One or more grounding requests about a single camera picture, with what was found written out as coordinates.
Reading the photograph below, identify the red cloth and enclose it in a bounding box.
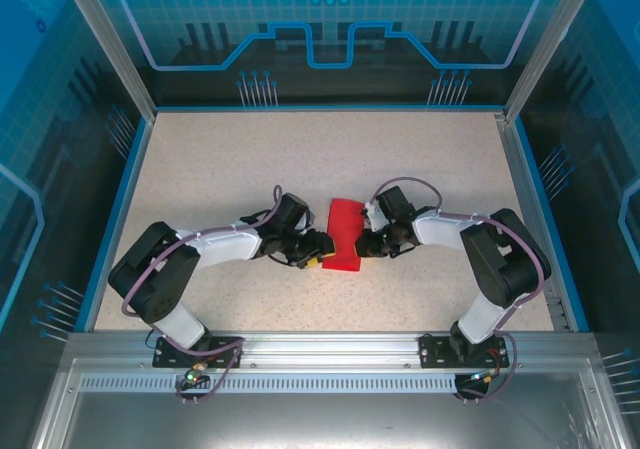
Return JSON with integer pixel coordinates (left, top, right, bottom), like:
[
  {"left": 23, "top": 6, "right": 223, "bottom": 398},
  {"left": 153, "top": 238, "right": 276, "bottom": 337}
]
[{"left": 321, "top": 197, "right": 369, "bottom": 274}]

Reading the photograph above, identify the blue printed side panel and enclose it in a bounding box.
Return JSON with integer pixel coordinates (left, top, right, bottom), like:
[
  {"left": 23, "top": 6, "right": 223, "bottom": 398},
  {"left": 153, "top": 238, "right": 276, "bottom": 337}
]
[
  {"left": 517, "top": 0, "right": 640, "bottom": 449},
  {"left": 0, "top": 0, "right": 157, "bottom": 449}
]

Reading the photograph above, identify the aluminium mounting rail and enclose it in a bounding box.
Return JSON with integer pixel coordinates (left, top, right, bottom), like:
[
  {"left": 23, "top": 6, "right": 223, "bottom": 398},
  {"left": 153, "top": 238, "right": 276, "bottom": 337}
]
[{"left": 67, "top": 331, "right": 599, "bottom": 371}]

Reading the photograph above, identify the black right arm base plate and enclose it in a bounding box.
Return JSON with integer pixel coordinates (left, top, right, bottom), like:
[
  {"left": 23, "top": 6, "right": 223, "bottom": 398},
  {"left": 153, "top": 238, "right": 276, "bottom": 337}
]
[{"left": 418, "top": 332, "right": 512, "bottom": 370}]

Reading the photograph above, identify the slotted metal cable duct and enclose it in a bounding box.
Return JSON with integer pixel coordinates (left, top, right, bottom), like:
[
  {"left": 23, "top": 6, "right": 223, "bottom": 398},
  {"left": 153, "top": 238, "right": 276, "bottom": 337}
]
[{"left": 78, "top": 374, "right": 482, "bottom": 395}]

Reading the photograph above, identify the aluminium side rail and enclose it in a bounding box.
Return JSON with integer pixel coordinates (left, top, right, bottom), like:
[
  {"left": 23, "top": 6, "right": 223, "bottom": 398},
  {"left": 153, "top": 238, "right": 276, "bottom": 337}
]
[{"left": 493, "top": 111, "right": 574, "bottom": 333}]

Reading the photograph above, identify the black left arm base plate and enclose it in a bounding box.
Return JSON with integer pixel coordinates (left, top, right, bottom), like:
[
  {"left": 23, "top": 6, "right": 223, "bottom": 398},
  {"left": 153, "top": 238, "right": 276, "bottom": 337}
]
[{"left": 152, "top": 335, "right": 245, "bottom": 370}]

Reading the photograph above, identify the aluminium frame post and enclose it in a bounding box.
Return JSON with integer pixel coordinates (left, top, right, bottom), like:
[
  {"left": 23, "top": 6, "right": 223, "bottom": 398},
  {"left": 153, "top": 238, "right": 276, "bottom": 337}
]
[
  {"left": 53, "top": 0, "right": 159, "bottom": 120},
  {"left": 503, "top": 0, "right": 604, "bottom": 123}
]

